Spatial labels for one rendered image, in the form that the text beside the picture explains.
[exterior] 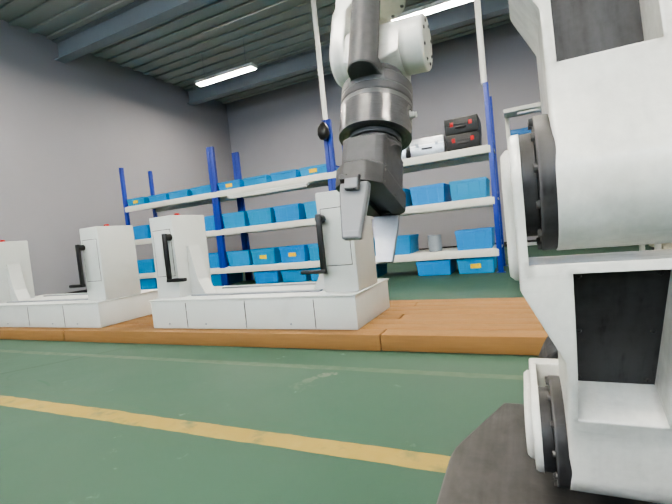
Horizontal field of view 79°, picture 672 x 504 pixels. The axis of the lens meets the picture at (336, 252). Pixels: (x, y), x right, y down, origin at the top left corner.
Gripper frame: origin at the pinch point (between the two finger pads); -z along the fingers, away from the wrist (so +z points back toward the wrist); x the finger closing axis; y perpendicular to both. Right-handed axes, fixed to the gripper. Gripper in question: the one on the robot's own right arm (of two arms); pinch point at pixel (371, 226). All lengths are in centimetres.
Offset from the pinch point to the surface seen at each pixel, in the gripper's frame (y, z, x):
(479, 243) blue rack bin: -26, 105, -397
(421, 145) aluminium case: -81, 211, -361
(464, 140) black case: -36, 209, -362
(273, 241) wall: -526, 230, -743
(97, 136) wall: -625, 311, -344
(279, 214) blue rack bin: -268, 152, -377
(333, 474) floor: -28, -43, -57
